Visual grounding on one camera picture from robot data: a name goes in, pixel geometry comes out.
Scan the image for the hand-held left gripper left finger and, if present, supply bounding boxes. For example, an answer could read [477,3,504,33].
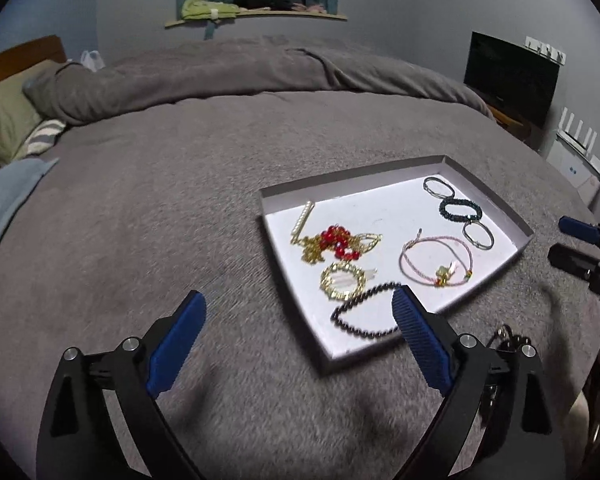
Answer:
[36,290,208,480]

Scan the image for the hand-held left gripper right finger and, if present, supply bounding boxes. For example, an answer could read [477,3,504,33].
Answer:
[391,284,566,480]

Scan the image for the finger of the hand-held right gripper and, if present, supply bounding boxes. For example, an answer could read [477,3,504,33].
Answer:
[558,216,600,251]
[547,243,600,281]

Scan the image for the pink cord bracelet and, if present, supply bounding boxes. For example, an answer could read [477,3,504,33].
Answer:
[399,227,475,288]

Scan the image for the large dark bead bracelet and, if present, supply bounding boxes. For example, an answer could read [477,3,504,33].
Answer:
[482,324,531,433]

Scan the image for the thin silver bangle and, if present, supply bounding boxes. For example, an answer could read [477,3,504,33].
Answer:
[462,220,495,251]

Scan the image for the small dark red bead bracelet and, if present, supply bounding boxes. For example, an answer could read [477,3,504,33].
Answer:
[330,281,406,341]

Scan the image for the dark blue bead bracelet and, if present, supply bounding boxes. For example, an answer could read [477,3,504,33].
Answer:
[439,196,482,223]

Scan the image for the grey shallow cardboard box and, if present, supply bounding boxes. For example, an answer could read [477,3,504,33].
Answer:
[258,155,535,373]

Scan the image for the gold pearl hair clip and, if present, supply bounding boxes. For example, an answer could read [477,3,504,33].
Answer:
[290,201,315,246]

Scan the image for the white box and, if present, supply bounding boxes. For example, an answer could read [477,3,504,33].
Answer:
[547,140,600,206]

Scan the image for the white router with antennas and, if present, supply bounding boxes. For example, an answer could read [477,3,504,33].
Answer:
[555,107,600,176]

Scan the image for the wooden monitor stand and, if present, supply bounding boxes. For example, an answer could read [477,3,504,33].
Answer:
[485,102,531,141]

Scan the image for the cream cloth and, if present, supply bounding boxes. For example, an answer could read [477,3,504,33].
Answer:
[567,392,593,441]

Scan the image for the black flat screen monitor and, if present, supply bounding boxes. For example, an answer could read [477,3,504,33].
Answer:
[463,31,561,128]

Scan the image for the light blue cloth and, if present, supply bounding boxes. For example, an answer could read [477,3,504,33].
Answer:
[0,157,60,306]

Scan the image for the grey striped pillow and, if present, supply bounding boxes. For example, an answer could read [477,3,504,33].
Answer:
[22,119,67,156]

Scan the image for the olive pillow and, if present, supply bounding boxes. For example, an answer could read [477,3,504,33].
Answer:
[0,60,56,166]

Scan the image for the wooden headboard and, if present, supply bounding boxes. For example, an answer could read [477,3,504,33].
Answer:
[0,35,68,181]

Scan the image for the wooden window shelf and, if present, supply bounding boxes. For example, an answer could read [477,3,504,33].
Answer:
[164,10,348,28]

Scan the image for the green cloth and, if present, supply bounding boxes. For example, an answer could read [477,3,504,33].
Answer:
[180,0,241,21]

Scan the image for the black cloth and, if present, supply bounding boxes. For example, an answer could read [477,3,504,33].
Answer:
[232,0,293,11]

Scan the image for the red bead gold chain bracelet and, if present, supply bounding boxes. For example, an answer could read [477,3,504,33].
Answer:
[300,225,383,264]

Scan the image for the thin silver ring bracelet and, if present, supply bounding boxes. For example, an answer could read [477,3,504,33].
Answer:
[422,176,456,200]

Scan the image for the white wall hook rail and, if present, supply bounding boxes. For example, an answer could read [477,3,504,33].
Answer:
[525,36,567,65]

